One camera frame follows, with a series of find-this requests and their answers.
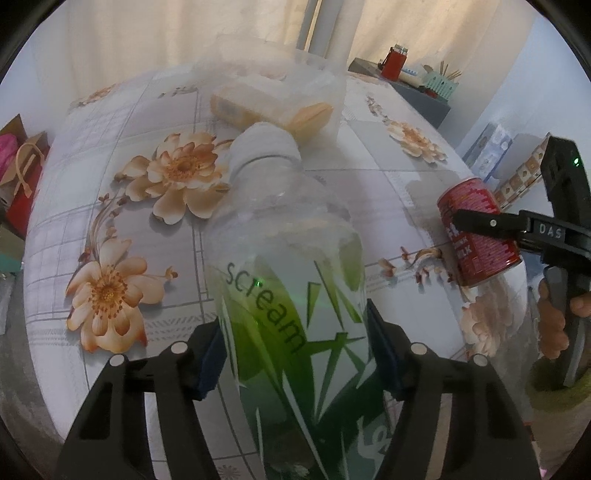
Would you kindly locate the red thermos flask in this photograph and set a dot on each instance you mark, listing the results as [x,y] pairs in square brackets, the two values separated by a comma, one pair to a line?
[395,67]

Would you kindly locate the floral tablecloth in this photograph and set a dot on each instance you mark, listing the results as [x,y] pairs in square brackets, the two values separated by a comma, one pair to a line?
[138,240]

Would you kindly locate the checkered patterned roll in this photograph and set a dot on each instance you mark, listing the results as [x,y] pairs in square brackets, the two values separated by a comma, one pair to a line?
[521,175]

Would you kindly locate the red drink can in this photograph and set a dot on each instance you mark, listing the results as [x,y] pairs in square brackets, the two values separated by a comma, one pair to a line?
[489,258]

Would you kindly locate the cream patterned curtain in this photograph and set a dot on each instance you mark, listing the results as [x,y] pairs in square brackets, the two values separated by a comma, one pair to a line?
[161,41]
[438,32]

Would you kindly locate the grey vertical pipe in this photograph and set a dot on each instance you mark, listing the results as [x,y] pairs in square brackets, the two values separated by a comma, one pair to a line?
[311,23]

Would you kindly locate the wooden chopsticks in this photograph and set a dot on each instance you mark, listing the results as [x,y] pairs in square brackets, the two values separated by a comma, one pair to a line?
[450,71]

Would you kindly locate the white roll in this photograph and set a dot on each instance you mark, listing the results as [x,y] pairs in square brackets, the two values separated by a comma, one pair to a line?
[411,78]

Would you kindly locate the clear pastry container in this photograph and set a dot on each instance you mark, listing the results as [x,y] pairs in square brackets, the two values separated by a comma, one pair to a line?
[268,99]

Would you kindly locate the grey cabinet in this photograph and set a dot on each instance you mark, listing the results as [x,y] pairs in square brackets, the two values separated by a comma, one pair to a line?
[429,108]

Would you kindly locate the green label plastic bottle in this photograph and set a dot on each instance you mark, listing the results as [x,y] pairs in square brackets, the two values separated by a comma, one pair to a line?
[286,258]

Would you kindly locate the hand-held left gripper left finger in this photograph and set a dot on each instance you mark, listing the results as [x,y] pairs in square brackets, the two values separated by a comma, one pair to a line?
[210,364]

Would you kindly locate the cardboard box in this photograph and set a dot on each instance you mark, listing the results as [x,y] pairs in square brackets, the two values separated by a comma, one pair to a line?
[11,124]

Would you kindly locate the green utensil holder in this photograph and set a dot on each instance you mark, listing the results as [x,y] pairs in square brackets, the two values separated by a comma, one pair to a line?
[441,87]

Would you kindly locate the pink plastic bag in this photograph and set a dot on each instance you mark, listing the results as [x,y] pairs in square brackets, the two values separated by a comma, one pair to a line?
[5,157]

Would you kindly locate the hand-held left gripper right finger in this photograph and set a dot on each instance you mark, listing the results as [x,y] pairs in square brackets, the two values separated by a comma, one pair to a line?
[383,350]

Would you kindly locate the person's right hand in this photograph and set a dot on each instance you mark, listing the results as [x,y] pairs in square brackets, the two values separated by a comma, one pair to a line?
[549,323]

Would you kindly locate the toilet paper pack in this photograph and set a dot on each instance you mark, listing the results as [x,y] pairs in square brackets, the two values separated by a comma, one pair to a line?
[489,147]

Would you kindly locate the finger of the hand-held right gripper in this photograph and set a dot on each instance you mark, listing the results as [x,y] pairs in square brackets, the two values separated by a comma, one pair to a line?
[489,224]

